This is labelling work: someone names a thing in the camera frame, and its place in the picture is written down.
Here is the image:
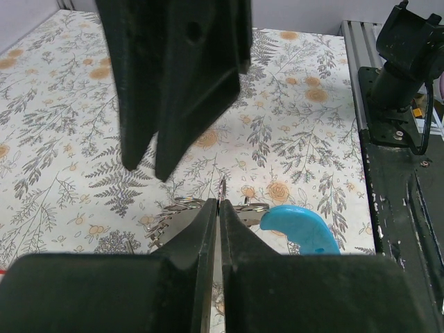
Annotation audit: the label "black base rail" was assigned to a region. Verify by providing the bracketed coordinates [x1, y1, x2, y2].
[357, 0, 444, 333]

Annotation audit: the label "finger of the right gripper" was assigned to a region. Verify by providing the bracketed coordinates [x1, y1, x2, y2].
[96, 1, 171, 171]
[155, 1, 252, 181]

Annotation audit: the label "silver keys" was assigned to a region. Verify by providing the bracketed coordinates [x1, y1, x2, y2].
[148, 176, 226, 253]

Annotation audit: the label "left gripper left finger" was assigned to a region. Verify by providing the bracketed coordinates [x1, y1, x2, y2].
[1, 200, 216, 332]

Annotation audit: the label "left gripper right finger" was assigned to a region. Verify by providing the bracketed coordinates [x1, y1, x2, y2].
[220, 200, 434, 332]

